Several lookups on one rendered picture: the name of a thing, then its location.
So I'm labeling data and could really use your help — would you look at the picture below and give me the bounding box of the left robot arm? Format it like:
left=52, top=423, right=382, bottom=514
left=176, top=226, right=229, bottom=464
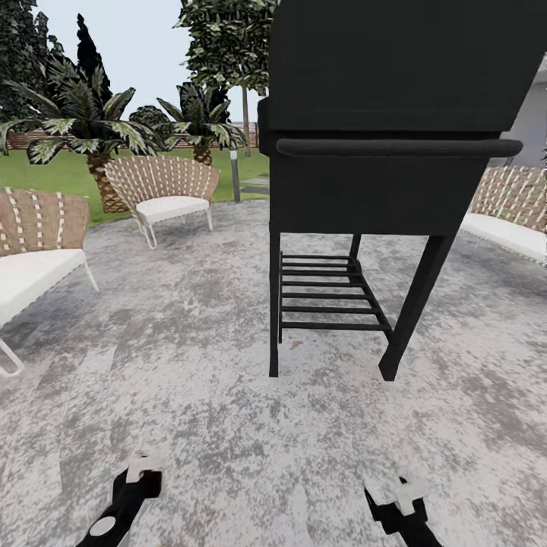
left=78, top=456, right=169, bottom=547

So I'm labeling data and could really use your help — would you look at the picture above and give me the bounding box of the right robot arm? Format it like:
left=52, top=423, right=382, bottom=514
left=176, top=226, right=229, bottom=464
left=365, top=479, right=441, bottom=547

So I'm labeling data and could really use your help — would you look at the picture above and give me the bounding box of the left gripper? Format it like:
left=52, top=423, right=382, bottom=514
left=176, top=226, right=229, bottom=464
left=112, top=470, right=162, bottom=507

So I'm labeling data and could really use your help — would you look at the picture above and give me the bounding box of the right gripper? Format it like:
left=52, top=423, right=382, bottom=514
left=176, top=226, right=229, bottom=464
left=365, top=489, right=431, bottom=547

